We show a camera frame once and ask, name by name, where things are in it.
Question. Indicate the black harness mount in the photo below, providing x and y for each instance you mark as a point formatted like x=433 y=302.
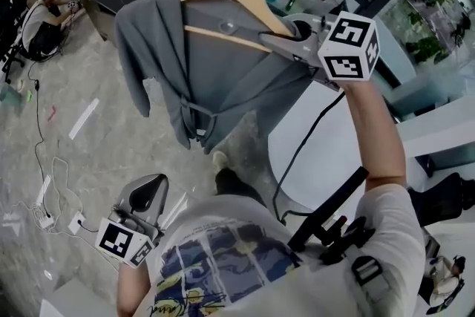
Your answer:
x=345 y=239

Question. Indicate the person's white printed shirt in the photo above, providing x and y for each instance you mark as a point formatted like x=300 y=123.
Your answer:
x=259 y=263

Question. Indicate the dark wooden vanity cabinet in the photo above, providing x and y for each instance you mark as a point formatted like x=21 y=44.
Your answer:
x=96 y=7

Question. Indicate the black rod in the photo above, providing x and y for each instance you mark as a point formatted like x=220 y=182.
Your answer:
x=326 y=208

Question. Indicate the person's leg and shoe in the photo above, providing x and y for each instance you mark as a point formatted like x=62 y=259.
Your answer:
x=237 y=185

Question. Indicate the person's right forearm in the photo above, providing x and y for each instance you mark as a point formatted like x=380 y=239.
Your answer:
x=375 y=137

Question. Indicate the grey bathrobe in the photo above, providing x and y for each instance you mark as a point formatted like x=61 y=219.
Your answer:
x=222 y=78

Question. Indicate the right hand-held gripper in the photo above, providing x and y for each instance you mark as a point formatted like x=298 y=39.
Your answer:
x=349 y=48

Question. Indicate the person's left forearm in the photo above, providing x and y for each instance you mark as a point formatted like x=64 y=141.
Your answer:
x=133 y=289

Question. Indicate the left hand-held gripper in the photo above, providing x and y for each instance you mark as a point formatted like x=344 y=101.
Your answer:
x=122 y=241

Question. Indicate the green floor item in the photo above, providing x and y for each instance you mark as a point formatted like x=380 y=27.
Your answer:
x=15 y=93

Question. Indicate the white floor strip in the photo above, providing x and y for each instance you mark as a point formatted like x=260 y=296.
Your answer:
x=84 y=119

